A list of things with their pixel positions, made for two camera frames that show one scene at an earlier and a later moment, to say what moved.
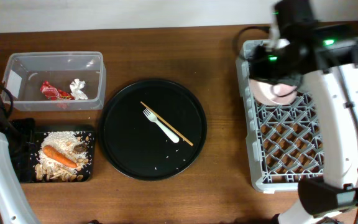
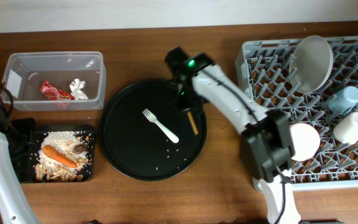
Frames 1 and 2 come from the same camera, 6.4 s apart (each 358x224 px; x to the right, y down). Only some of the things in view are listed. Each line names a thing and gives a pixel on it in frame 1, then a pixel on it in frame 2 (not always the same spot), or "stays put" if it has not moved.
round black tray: [139, 143] stays put
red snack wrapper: [52, 93] stays put
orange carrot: [50, 152] stays put
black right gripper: [256, 71] to [187, 106]
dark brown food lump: [79, 149] stays put
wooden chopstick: [166, 123] to [192, 122]
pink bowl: [273, 94] to [306, 141]
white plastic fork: [151, 117] stays put
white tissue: [75, 89] stays put
